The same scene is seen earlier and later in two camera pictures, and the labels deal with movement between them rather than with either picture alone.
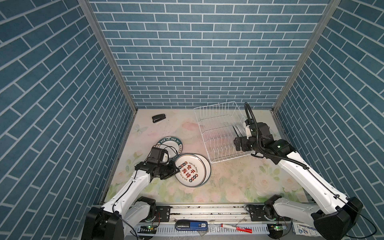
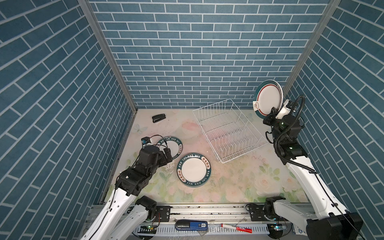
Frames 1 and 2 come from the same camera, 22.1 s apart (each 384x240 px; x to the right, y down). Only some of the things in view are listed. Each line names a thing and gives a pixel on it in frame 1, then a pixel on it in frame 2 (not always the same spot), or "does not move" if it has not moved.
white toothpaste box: x=302 y=229 does not move
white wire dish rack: x=220 y=124 does not move
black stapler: x=158 y=117 does not move
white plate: x=241 y=130 -> x=268 y=94
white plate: x=237 y=130 -> x=193 y=170
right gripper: x=243 y=140 -> x=271 y=116
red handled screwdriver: x=242 y=229 does not move
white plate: x=172 y=144 does not move
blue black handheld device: x=185 y=225 does not move
